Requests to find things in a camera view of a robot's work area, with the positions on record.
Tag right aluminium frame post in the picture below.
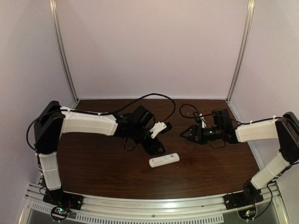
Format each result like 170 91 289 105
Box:
226 0 255 102

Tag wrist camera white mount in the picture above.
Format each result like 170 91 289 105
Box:
193 112 207 128
149 122 172 139

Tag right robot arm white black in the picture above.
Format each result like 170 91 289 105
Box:
180 109 299 201

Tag aluminium frame post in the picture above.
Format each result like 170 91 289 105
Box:
49 0 79 103
226 0 255 102

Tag white remote control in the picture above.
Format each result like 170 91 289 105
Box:
149 153 180 168

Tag curved aluminium front rail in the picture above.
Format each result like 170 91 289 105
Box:
16 183 290 224

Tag white battery cover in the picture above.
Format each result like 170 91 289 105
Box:
152 157 166 164

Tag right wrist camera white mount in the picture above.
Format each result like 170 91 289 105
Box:
193 112 207 128

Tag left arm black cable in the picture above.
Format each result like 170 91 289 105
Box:
98 92 176 124

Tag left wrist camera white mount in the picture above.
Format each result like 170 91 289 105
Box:
149 122 172 139

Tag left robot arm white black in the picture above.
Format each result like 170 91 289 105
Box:
29 101 172 204

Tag left aluminium frame post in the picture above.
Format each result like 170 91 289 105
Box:
49 0 79 103

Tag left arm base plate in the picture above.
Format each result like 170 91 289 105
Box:
43 189 84 210

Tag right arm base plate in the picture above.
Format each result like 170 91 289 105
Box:
223 191 263 210

